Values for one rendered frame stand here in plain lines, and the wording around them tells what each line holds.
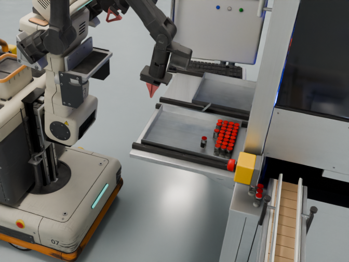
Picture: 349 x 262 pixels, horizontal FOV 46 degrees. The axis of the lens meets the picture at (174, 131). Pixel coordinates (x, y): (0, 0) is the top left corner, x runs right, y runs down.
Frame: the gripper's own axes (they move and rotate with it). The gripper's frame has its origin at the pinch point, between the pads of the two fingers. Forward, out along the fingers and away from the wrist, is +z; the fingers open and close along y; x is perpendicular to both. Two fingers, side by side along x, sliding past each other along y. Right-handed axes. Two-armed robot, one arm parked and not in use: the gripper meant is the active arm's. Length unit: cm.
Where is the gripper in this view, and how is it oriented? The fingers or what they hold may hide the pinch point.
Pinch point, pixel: (151, 95)
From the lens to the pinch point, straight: 147.3
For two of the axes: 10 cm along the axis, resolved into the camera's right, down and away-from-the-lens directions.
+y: 9.4, 3.4, -0.8
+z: -2.2, 7.6, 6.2
